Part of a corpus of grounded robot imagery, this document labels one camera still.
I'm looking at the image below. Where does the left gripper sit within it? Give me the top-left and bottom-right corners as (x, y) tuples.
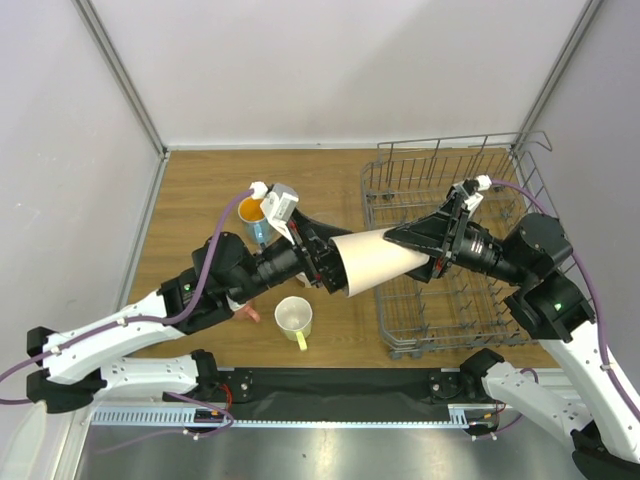
(229, 208), (374, 305)

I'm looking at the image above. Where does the beige paper cup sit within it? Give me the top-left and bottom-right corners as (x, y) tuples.
(330, 229), (430, 298)

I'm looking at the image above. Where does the pink floral mug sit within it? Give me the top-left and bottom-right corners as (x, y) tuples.
(233, 304), (261, 323)

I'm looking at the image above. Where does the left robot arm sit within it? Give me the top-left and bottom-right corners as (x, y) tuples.
(26, 211), (346, 414)

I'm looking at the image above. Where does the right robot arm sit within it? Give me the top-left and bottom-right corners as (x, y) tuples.
(384, 191), (639, 479)

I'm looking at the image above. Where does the clear plastic cup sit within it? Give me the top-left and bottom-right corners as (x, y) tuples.
(311, 212), (342, 235)

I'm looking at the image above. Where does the blue mug orange inside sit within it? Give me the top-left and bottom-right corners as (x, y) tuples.
(237, 197), (274, 247)

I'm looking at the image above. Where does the black base mat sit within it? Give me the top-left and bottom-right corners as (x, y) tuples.
(186, 368), (486, 423)

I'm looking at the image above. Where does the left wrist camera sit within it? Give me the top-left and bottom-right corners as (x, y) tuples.
(250, 181), (299, 242)

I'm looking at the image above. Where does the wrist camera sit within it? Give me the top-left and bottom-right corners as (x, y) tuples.
(250, 181), (299, 242)
(449, 174), (492, 213)

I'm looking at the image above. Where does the grey wire dish rack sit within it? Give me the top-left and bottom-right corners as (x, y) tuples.
(361, 131), (555, 360)

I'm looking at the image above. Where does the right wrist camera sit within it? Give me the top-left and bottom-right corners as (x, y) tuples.
(449, 174), (492, 213)

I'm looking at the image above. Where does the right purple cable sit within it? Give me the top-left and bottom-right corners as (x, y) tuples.
(492, 178), (640, 426)

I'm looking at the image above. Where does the white cable duct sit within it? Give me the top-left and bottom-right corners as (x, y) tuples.
(91, 406), (196, 427)

